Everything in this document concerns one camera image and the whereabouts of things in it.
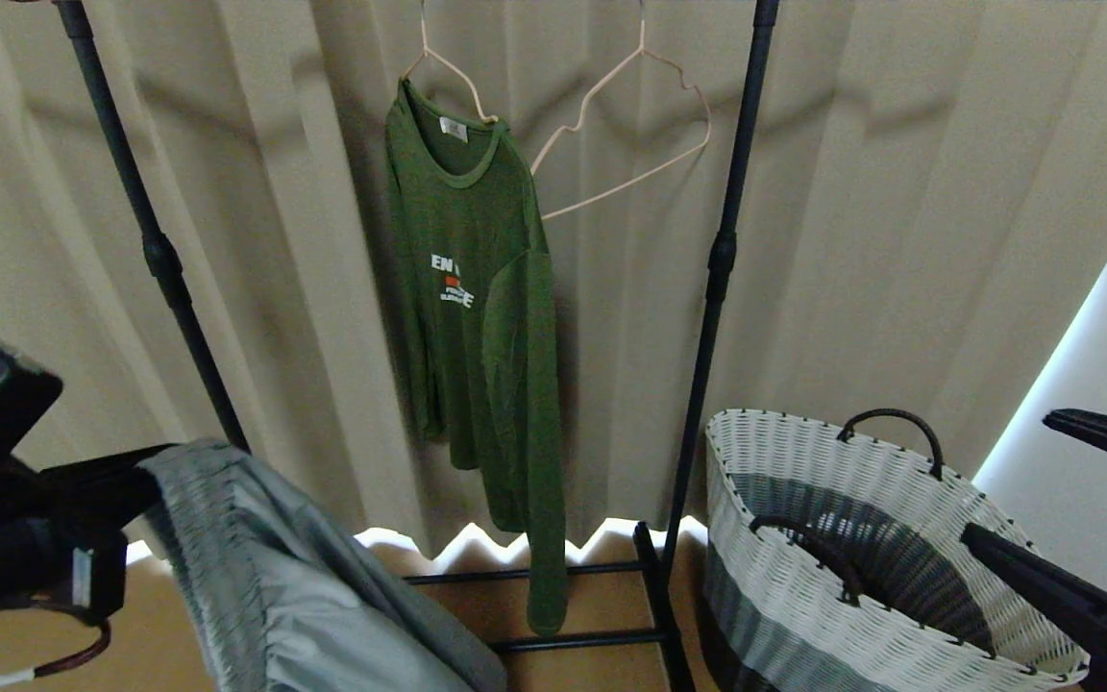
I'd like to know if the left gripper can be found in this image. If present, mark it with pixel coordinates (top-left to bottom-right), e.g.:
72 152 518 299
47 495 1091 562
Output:
0 461 127 624

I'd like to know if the pale grey garment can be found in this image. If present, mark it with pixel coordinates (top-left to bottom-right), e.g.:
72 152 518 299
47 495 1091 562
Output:
135 440 506 692

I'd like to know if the green shirt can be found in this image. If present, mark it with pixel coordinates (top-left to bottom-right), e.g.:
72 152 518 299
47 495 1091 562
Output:
383 79 569 637

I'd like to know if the pink clothes hanger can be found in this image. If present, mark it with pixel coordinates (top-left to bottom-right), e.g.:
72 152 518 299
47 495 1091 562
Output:
403 0 500 126
529 0 713 220

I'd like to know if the white laundry basket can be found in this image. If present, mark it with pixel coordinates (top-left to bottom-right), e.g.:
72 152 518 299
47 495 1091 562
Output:
704 408 1090 692

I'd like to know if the black clothes rack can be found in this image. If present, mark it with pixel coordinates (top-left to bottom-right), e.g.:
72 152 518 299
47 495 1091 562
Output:
54 0 780 692

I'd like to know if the beige curtain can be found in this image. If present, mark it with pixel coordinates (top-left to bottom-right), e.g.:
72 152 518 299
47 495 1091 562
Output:
0 0 1107 558

